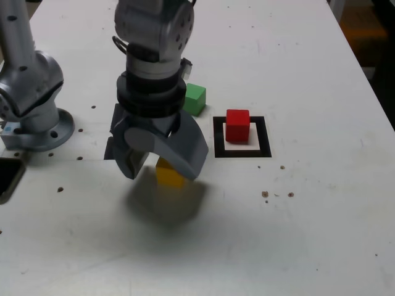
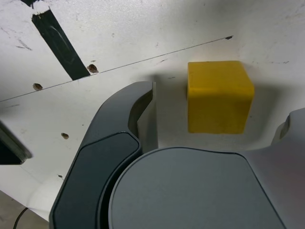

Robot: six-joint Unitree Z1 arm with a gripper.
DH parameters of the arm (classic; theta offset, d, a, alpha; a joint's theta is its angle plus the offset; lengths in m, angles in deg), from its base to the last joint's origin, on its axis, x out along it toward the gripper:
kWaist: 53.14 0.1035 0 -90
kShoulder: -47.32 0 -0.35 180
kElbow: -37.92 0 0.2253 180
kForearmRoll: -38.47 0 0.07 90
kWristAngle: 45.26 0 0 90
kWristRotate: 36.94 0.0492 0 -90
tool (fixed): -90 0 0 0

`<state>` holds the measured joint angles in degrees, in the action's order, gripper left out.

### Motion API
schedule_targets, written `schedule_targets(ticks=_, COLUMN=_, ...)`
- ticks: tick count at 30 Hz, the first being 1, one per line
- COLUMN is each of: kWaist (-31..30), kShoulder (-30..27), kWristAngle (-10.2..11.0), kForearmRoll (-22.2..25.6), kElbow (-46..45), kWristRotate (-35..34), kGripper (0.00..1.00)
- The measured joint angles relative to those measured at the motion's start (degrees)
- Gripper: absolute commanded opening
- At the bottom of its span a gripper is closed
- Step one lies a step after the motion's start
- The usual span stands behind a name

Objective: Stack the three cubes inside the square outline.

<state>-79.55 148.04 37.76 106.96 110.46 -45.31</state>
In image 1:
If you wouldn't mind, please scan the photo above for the small grey camera box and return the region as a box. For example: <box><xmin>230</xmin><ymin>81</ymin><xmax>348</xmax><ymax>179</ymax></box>
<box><xmin>180</xmin><ymin>58</ymin><xmax>194</xmax><ymax>84</ymax></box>

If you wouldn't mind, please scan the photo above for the black tape square outline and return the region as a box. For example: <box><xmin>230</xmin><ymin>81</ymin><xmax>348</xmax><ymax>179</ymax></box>
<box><xmin>212</xmin><ymin>116</ymin><xmax>272</xmax><ymax>158</ymax></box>

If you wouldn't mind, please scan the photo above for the yellow cube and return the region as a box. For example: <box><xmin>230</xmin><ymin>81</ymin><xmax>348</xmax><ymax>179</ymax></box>
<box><xmin>156</xmin><ymin>156</ymin><xmax>186</xmax><ymax>188</ymax></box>

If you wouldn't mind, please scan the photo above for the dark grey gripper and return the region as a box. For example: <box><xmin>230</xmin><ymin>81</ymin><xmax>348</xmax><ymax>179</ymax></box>
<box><xmin>111</xmin><ymin>110</ymin><xmax>210</xmax><ymax>181</ymax></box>

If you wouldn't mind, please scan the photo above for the black tape strip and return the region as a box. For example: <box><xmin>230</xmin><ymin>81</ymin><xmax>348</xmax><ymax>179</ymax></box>
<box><xmin>103</xmin><ymin>103</ymin><xmax>124</xmax><ymax>160</ymax></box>

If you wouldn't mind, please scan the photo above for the thin black camera cable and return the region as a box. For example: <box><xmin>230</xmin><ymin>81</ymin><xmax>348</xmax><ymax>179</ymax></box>
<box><xmin>112</xmin><ymin>36</ymin><xmax>128</xmax><ymax>54</ymax></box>

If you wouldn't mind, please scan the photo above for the red cube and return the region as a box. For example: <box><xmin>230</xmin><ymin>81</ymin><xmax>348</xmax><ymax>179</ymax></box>
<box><xmin>225</xmin><ymin>109</ymin><xmax>251</xmax><ymax>143</ymax></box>

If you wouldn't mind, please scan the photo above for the green cube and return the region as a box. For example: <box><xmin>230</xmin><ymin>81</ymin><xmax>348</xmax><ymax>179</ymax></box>
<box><xmin>181</xmin><ymin>83</ymin><xmax>207</xmax><ymax>117</ymax></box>

